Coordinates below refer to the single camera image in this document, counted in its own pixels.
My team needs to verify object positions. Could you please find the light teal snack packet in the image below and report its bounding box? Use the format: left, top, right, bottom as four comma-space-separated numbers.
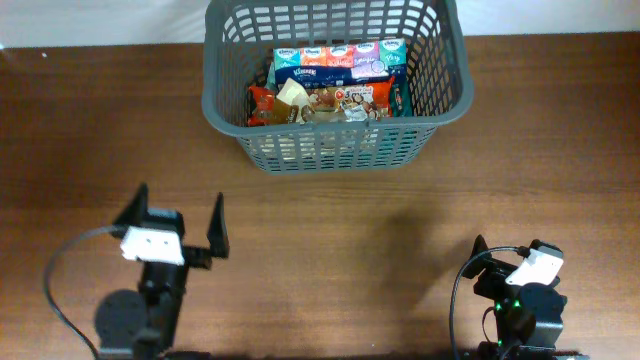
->
265, 63, 278, 92

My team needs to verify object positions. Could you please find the Kleenex tissue multipack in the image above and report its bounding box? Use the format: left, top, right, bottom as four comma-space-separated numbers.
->
271, 38, 407, 89

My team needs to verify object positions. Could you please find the green coffee bag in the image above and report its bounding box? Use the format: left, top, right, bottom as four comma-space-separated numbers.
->
389, 81, 413, 118

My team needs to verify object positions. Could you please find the black cable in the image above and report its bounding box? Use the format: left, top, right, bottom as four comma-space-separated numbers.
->
43, 224, 132, 360
448, 245, 531, 360

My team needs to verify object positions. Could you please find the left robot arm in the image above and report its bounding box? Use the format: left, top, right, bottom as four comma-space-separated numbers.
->
94, 183, 230, 359

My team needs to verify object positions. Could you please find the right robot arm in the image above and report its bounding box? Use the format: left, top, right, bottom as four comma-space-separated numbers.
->
449, 235, 588, 360

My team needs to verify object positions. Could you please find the grey plastic basket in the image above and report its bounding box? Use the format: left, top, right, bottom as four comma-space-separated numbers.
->
202, 0, 474, 174

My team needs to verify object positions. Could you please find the right black cable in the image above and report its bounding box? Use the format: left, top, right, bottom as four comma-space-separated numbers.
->
448, 245, 531, 360

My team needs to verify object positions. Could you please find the brown white pastry bag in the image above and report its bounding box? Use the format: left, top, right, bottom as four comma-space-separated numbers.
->
269, 77, 379, 125

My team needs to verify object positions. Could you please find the orange spaghetti packet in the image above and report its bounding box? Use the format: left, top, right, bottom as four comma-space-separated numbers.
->
247, 75, 396, 127

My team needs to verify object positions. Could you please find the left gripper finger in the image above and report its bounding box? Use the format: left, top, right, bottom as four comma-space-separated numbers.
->
207, 193, 230, 258
113, 183, 149, 226

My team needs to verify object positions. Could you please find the left black cable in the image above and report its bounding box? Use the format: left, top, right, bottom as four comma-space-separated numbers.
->
43, 224, 132, 360

